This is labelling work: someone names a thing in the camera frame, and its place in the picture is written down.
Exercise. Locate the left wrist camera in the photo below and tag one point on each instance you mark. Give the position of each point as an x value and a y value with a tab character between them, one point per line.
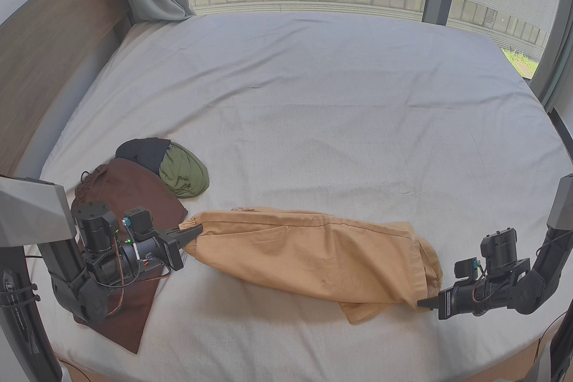
138	221

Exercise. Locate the black garment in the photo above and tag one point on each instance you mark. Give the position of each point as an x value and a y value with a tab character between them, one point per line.
138	152

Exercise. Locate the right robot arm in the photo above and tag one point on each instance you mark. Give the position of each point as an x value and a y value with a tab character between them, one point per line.
537	281

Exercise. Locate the tan shorts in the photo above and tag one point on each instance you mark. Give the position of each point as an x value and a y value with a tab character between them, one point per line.
313	255

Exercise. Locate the green garment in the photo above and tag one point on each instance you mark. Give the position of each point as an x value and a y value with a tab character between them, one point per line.
183	174

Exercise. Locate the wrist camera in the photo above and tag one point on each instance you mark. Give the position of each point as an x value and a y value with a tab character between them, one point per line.
138	221
465	268

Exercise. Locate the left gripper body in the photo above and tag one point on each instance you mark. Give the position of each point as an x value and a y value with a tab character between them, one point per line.
147	257

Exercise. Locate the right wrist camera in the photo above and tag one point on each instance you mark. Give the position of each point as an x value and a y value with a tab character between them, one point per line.
465	268

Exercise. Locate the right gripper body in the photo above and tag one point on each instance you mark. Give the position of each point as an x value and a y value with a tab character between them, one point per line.
463	299

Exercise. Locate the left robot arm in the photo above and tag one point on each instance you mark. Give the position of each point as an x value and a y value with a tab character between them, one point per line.
67	277

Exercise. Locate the bed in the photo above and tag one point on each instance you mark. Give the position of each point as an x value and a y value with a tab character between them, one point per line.
358	102

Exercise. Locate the brown shorts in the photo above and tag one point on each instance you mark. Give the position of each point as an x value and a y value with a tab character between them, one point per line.
134	201

